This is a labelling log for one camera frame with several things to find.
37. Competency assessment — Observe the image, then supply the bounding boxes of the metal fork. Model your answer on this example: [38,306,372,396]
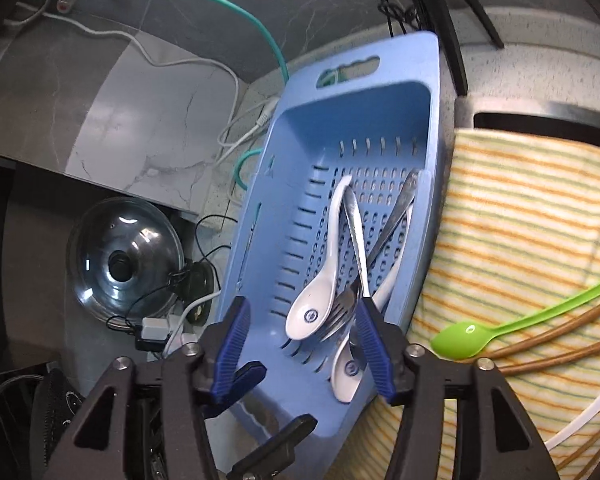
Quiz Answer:
[312,170,421,341]

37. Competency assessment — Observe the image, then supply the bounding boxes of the white ceramic spoon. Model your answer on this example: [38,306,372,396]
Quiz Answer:
[330,205,415,403]
[285,175,353,341]

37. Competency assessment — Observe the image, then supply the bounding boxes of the metal spoon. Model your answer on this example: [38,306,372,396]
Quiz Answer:
[342,185,373,361]

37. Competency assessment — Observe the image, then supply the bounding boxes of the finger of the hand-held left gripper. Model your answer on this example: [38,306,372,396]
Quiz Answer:
[202,360,267,418]
[227,414,317,480]

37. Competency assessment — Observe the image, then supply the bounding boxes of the black textured device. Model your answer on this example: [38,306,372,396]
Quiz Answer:
[27,367,88,480]

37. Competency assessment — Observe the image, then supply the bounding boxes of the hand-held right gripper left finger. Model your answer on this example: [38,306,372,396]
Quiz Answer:
[50,296,251,480]

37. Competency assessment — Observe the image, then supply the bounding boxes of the brown wooden chopstick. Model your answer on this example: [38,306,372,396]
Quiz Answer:
[480,299,600,361]
[554,420,600,467]

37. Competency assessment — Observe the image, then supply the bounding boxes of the glass pot lid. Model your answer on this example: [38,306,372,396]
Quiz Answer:
[66,197,186,321]

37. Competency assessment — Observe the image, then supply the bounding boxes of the blue plastic drain basket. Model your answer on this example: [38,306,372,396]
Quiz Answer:
[207,31,441,466]

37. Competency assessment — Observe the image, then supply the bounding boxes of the white plastic stick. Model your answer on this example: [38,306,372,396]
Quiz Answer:
[547,375,600,453]

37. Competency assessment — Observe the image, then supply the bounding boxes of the white power adapter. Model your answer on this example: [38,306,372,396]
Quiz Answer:
[139,316,175,342]

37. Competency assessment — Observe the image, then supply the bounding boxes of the striped yellow cloth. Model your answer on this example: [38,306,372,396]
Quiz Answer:
[350,129,600,480]

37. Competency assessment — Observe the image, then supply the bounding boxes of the brown chopstick with red band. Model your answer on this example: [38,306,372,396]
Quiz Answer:
[499,334,600,376]

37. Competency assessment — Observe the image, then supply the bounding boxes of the white cable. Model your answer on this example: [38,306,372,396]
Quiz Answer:
[5,2,281,161]

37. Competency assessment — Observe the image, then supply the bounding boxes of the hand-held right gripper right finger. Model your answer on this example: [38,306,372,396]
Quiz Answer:
[355,299,561,480]

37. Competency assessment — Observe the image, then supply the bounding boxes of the green plastic spoon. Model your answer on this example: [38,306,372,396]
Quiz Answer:
[430,270,600,361]

